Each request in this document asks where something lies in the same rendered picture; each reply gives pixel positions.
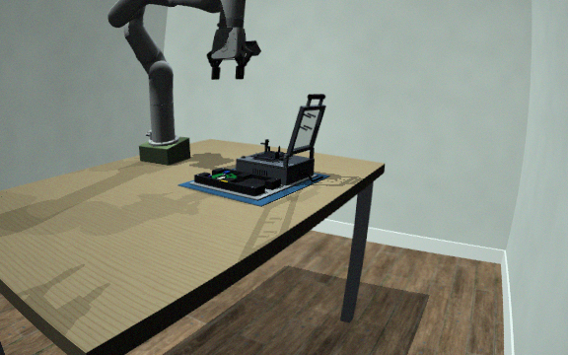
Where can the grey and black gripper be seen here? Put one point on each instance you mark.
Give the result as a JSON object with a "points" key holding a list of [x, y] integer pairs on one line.
{"points": [[227, 44]]}

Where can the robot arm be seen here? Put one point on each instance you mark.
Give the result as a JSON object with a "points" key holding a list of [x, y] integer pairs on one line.
{"points": [[130, 13]]}

